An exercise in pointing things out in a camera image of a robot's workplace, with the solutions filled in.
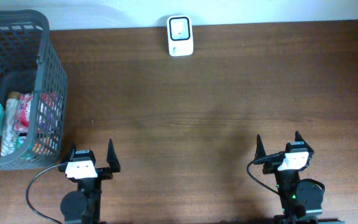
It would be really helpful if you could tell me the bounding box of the red purple white packet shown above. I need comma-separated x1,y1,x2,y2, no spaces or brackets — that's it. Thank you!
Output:
14,92,61,136

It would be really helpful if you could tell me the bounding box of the white tube with brown cap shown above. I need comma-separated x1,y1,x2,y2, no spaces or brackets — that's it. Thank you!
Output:
1,91,21,156

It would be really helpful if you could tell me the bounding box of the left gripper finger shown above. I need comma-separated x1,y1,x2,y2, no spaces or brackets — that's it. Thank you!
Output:
61,143,76,164
106,139,121,173

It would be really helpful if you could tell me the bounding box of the orange small tissue pack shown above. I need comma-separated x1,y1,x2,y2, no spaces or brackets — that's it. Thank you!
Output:
32,137,57,156

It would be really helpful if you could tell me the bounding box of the teal small tissue pack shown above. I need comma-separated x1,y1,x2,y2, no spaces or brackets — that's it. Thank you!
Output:
17,136,35,160

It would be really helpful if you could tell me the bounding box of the right black cable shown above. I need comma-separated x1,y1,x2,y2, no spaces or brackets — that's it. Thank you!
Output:
246,152,285,197

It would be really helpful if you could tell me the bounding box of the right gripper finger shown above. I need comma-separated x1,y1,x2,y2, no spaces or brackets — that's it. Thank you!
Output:
254,134,266,160
295,131,308,146

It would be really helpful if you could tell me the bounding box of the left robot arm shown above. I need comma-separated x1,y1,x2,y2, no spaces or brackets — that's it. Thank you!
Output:
58,139,121,224

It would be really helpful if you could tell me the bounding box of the black cable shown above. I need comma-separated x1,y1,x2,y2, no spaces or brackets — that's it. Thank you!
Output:
246,152,285,197
25,163,64,224

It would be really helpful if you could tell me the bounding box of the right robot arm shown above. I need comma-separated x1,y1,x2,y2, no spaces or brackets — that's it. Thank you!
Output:
246,131,342,224

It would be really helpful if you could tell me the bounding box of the grey plastic mesh basket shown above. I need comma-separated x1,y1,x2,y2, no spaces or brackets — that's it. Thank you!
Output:
0,10,68,170

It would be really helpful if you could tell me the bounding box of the left black cable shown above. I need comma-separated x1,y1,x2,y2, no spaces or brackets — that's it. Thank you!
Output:
25,163,64,224

